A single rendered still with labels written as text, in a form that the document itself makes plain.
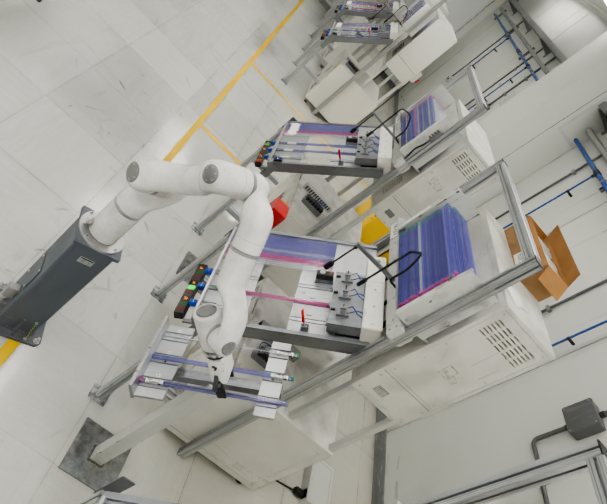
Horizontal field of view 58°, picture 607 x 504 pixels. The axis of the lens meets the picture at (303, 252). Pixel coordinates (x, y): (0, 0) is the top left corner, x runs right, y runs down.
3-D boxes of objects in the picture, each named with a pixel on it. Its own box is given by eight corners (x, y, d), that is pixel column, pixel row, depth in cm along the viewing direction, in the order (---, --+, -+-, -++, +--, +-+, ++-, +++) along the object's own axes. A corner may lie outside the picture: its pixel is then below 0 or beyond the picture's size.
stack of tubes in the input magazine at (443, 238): (397, 306, 202) (459, 271, 189) (399, 233, 243) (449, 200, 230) (418, 327, 206) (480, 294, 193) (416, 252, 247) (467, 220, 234)
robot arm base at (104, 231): (73, 240, 196) (101, 212, 187) (83, 204, 208) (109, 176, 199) (120, 262, 207) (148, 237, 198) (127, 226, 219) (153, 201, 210)
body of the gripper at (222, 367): (223, 360, 164) (229, 386, 170) (231, 337, 172) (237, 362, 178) (199, 359, 165) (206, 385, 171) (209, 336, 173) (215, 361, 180)
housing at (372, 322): (357, 353, 216) (361, 327, 208) (364, 279, 256) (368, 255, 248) (377, 356, 215) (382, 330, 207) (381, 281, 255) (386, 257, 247)
